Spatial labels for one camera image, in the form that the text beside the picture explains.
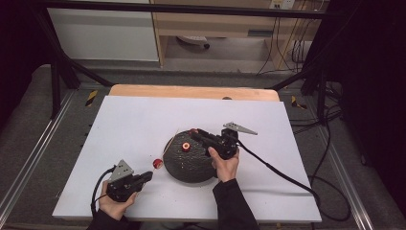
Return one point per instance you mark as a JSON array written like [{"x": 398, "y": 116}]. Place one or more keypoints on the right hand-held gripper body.
[{"x": 226, "y": 145}]

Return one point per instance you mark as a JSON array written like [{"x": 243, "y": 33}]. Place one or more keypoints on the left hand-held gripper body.
[{"x": 123, "y": 187}]

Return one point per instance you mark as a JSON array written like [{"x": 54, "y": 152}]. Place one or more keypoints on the black round plate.
[{"x": 188, "y": 166}]

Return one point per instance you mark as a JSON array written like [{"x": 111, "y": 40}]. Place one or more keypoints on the person's left hand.
[{"x": 115, "y": 209}]

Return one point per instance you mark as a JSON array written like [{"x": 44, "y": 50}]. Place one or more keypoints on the person's right hand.
[{"x": 227, "y": 169}]

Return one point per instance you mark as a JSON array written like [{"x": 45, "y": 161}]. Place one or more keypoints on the light wooden table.
[{"x": 191, "y": 92}]

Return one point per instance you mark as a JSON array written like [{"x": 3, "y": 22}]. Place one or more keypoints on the yellow black tape strip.
[
  {"x": 91, "y": 97},
  {"x": 297, "y": 103}
]

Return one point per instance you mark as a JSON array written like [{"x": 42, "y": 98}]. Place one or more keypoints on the white device with black wheel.
[{"x": 191, "y": 40}]

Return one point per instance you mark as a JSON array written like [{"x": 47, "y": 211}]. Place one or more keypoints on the light wooden desk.
[{"x": 204, "y": 24}]

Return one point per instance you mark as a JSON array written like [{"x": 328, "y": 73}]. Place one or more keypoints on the white cabinet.
[{"x": 102, "y": 35}]

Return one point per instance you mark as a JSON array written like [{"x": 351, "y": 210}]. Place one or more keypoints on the white power outlet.
[{"x": 282, "y": 4}]

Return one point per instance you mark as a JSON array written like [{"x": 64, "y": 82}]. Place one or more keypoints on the dark curtain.
[
  {"x": 376, "y": 96},
  {"x": 19, "y": 48}
]

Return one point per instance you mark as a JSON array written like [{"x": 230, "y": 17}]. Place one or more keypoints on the aluminium floor rail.
[
  {"x": 344, "y": 179},
  {"x": 35, "y": 153}
]

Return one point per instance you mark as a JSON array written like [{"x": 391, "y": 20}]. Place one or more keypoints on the black metal frame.
[{"x": 191, "y": 9}]

